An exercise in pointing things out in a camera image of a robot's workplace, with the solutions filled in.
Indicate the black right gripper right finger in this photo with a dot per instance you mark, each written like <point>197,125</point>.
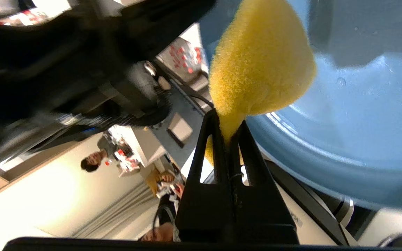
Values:
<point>263,219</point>

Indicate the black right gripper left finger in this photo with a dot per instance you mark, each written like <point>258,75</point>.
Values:
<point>204,216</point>

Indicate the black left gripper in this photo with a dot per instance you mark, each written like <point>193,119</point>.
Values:
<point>152,28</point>

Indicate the yellow green sponge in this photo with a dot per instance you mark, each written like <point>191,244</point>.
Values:
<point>260,62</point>

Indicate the grey blue plate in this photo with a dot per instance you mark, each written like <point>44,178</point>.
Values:
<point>361,122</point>

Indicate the black white robot base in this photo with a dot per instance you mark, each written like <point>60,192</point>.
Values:
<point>312,205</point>

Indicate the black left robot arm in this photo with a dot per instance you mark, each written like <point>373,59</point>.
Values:
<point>47,69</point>

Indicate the person in black clothes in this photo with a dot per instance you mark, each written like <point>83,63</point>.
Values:
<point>164,209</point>

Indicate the person in dark shirt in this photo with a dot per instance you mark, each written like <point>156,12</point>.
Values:
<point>91,162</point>

